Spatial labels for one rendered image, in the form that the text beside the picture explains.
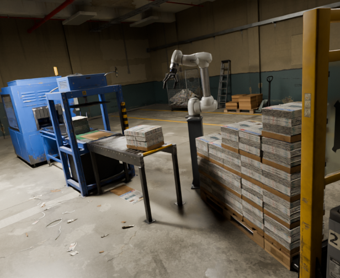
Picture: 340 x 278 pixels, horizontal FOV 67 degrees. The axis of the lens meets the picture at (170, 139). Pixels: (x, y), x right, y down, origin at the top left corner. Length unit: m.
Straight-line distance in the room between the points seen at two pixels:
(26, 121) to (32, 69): 5.61
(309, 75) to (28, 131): 5.41
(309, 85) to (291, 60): 8.02
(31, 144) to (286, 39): 8.01
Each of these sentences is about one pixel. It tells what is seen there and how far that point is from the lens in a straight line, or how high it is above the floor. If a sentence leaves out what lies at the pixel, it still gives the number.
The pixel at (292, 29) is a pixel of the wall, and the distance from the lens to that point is 9.59.
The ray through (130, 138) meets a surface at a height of 0.94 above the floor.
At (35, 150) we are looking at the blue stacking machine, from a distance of 6.14.
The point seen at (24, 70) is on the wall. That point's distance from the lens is 11.37.
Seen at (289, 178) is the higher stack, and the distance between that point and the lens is 2.08.
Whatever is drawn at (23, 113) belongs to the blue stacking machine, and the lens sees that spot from 6.02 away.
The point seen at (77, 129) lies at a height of 0.89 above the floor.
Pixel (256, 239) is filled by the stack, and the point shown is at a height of 0.05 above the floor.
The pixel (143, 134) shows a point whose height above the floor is 1.00.
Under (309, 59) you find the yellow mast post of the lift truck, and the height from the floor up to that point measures 1.61.
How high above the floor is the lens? 1.63
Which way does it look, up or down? 14 degrees down
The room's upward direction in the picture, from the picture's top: 7 degrees counter-clockwise
